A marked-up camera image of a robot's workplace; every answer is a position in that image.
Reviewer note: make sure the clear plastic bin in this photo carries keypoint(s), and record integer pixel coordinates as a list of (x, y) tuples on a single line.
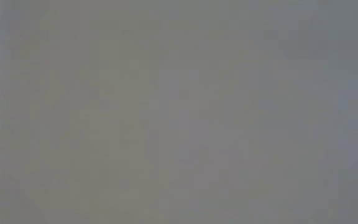
[(179, 112)]

